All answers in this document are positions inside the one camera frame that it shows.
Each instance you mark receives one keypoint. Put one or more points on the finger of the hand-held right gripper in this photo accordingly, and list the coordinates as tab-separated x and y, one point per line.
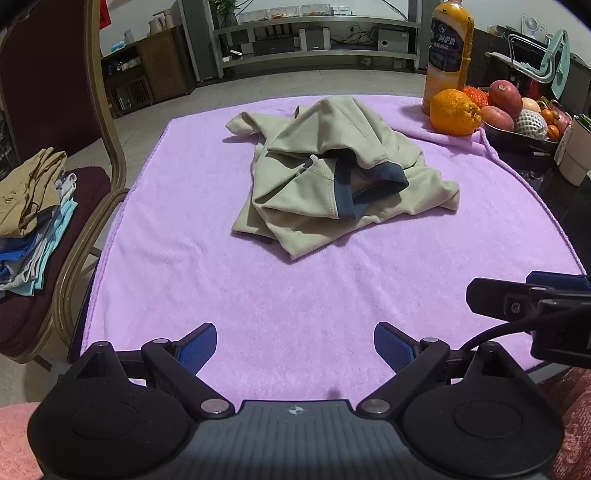
498	297
558	280

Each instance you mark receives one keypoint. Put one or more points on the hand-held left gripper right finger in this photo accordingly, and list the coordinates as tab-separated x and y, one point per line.
390	346

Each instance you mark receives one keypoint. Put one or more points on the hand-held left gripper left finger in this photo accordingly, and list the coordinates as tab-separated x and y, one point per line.
203	346

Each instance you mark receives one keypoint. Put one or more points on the beige shirt with blue collar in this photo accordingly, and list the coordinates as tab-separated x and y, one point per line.
300	203

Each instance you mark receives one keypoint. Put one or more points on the stack of clothes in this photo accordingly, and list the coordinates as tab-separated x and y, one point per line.
27	194

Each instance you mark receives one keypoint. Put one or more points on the purple towel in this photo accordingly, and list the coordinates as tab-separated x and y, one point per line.
184	277

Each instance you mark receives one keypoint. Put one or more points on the cream cup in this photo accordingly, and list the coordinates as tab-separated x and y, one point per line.
575	157

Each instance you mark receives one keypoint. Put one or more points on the dark fruit tray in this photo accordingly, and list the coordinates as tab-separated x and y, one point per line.
517	141

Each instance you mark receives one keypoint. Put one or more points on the small tangerine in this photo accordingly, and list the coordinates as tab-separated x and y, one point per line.
553	132

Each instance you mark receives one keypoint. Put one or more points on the fruit in white foam net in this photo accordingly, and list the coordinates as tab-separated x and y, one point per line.
531	123

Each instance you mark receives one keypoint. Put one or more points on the pale red apple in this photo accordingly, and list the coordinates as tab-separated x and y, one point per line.
497	119

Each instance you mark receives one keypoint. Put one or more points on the large orange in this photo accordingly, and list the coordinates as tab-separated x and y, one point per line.
452	113

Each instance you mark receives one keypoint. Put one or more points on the dark red apple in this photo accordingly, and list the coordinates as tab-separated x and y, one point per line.
505	97

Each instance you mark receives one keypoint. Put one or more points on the orange net bag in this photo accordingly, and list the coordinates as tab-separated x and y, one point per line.
478	95

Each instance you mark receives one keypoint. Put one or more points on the person's pink fleece clothing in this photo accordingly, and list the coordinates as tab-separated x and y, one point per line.
18	438

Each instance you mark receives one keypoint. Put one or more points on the mint and chrome office chair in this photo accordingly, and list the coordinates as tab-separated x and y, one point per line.
554	60

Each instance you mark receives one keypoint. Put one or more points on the orange juice bottle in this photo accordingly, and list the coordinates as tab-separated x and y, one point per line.
448	50

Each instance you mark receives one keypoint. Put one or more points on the white desk fan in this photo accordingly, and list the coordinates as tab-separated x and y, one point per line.
534	23

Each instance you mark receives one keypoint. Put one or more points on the grey subwoofer box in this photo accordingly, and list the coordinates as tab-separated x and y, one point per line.
392	39

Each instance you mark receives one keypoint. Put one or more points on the wooden cabinet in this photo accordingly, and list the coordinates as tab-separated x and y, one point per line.
161	69

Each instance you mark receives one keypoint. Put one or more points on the grey metal media shelf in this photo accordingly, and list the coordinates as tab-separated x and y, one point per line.
318	59

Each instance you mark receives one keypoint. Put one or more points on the tall grey speaker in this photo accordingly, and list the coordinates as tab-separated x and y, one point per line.
196	41

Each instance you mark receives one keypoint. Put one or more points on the black audio device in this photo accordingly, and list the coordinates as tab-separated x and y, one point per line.
274	47

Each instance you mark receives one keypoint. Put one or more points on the green potted plant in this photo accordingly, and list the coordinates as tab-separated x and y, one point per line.
224	9

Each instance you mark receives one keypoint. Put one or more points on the dark red chair gold frame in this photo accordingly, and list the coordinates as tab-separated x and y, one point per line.
41	69

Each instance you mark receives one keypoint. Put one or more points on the red wall banner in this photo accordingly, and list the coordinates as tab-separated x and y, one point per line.
103	7

